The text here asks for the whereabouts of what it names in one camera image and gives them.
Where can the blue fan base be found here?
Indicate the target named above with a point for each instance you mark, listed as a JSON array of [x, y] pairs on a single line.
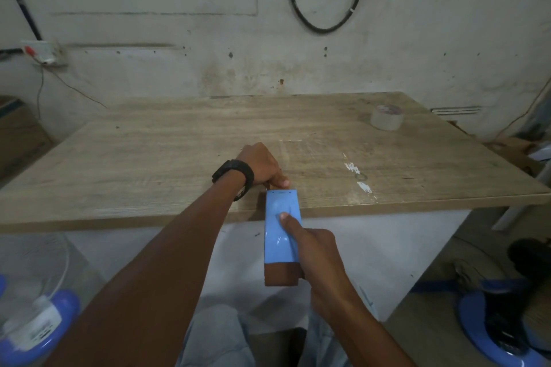
[[495, 323]]

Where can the blue and brown box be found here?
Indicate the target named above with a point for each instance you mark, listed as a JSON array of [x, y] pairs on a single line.
[[282, 237]]

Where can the person's left forearm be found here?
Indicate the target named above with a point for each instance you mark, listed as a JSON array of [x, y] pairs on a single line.
[[163, 276]]

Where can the wooden table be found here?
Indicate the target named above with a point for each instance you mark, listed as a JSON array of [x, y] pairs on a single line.
[[267, 151]]

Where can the black wristwatch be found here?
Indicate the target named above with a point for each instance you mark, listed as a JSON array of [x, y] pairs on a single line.
[[236, 173]]

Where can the person's right forearm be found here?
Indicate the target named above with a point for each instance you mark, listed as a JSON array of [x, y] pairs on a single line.
[[357, 328]]

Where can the brown cardboard box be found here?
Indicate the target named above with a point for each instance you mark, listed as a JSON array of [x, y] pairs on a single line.
[[514, 154]]

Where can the blue and white fan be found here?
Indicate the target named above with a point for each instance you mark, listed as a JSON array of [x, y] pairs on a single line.
[[32, 306]]

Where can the person's left hand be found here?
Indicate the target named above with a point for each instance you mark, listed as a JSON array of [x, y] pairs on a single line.
[[258, 164]]

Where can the person's right thumb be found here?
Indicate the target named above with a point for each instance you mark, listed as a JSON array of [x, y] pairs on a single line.
[[290, 224]]

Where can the white wall socket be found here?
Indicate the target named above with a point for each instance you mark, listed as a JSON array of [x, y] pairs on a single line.
[[43, 52]]

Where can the clear packing tape roll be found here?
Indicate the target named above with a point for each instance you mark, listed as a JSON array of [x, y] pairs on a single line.
[[387, 117]]

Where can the person's left thumb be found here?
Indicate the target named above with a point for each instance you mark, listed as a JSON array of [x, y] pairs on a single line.
[[280, 181]]

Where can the person's right hand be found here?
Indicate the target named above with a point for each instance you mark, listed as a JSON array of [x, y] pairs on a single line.
[[316, 257]]

